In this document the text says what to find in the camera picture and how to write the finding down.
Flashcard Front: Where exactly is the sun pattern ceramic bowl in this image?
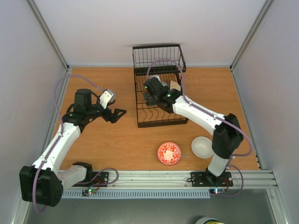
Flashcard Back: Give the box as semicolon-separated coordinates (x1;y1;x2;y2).
170;80;181;91

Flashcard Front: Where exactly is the black wire dish rack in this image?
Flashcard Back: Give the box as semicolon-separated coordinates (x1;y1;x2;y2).
132;43;188;128

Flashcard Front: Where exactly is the red floral pattern bowl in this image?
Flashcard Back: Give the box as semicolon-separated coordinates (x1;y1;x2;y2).
157;142;181;166

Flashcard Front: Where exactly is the white ceramic bowl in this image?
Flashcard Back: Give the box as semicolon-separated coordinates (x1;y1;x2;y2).
191;136;214;159

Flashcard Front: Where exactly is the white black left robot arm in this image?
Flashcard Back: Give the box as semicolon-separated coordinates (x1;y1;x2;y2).
19;89;126;207

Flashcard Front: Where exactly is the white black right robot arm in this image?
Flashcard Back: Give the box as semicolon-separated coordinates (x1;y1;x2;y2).
143;77;244;185

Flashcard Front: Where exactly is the left small circuit board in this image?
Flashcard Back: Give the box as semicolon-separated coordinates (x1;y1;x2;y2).
82;189;97;196

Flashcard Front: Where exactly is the small circuit board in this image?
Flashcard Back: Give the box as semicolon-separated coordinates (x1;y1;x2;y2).
210;188;227;195
82;189;97;196

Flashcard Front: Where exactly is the right small circuit board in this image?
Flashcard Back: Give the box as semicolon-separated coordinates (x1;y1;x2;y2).
210;188;227;195

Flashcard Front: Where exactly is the white yellow round container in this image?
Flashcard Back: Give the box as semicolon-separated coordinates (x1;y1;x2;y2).
195;217;224;224

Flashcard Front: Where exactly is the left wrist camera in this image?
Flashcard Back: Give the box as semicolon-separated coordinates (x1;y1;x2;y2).
100;89;116;109

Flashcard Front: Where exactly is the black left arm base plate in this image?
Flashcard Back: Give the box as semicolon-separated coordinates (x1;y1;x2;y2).
72;170;109;187

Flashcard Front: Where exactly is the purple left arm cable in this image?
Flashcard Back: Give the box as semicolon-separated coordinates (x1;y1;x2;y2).
32;74;119;212

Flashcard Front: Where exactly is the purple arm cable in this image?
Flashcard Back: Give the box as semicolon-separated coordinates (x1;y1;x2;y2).
146;58;254;196
32;74;119;212

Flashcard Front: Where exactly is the grey slotted cable duct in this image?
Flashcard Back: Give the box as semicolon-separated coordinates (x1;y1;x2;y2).
62;189;210;199

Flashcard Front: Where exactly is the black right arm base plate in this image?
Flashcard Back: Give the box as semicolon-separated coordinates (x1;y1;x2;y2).
187;171;234;187

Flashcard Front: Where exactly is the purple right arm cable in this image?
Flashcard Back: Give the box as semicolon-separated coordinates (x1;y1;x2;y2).
146;58;254;196

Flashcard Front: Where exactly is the aluminium front frame rail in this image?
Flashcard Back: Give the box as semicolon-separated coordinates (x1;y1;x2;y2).
22;169;278;190

